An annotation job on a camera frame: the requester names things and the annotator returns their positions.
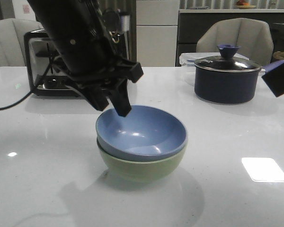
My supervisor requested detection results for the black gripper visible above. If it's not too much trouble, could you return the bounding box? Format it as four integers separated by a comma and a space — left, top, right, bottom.
53, 55, 143, 117

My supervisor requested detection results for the blue bowl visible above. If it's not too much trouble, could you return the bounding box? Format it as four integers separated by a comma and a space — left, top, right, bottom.
96, 105, 187, 162

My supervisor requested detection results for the green bowl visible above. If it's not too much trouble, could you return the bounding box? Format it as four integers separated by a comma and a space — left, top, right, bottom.
97, 143, 186, 183

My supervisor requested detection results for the black chrome four-slot toaster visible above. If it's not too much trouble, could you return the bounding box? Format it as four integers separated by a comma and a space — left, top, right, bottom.
24, 11, 130, 97

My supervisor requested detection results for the clear plastic food container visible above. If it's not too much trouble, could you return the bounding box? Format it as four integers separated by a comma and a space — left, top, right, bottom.
179, 52, 248, 69

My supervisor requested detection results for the white cabinet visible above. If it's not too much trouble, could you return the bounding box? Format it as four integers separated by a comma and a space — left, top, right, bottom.
136, 0, 180, 67

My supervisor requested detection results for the dark blue saucepan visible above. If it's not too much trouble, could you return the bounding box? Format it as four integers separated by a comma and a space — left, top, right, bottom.
194, 60, 284, 104

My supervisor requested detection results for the beige chair on left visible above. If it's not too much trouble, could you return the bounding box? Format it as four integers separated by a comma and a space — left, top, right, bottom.
0, 18, 43, 67

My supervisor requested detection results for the beige chair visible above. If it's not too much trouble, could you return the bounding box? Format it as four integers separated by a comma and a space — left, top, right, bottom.
0, 18, 43, 67
196, 18, 274, 66

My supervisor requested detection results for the glass pot lid blue knob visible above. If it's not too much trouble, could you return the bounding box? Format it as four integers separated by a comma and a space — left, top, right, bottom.
194, 44, 261, 72

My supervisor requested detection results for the beige chair on right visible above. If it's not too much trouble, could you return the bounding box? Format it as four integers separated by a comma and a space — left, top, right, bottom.
196, 18, 274, 66

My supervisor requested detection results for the fruit bowl on counter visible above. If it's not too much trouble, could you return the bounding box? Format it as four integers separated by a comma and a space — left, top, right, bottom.
235, 0, 256, 9

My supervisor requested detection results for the dark counter unit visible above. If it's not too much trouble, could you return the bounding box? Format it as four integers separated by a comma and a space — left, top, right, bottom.
176, 9, 284, 66

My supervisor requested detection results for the black cable on left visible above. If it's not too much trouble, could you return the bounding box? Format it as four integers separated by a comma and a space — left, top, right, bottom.
0, 60, 53, 112

